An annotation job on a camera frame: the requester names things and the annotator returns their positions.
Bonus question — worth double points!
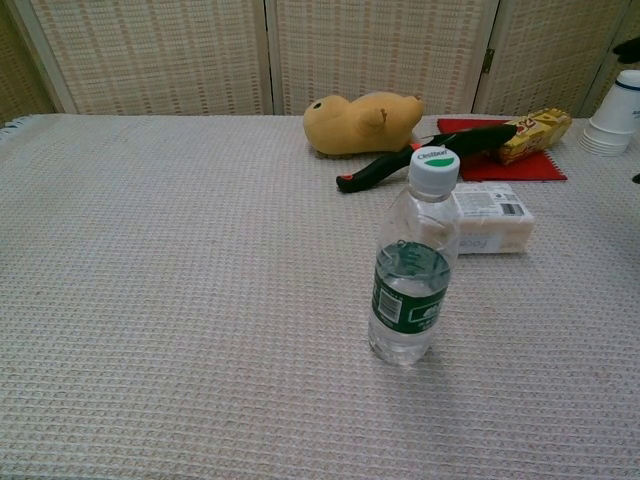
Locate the clear plastic water bottle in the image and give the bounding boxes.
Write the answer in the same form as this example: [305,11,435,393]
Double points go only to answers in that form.
[367,146,462,370]

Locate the beige waffle weave tablecloth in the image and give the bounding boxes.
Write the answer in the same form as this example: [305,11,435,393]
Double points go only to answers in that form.
[0,113,640,480]

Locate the yellow plush bear toy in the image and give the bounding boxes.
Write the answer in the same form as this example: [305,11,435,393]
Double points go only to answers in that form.
[303,91,425,161]

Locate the white tissue pack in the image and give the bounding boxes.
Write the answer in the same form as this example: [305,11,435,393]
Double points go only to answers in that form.
[451,182,537,257]

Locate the black orange pruning shears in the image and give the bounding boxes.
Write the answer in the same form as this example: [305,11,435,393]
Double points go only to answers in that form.
[335,124,518,195]

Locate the yellow snack package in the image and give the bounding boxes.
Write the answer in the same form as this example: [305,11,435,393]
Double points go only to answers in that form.
[494,107,574,168]

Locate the woven folding screen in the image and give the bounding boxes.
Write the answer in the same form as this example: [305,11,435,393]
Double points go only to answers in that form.
[0,0,640,126]

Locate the stack of white paper cups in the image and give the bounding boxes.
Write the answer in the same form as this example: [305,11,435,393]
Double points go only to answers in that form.
[578,69,640,158]

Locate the right robot hand black silver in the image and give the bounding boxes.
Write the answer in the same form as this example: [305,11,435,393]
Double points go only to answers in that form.
[611,36,640,67]

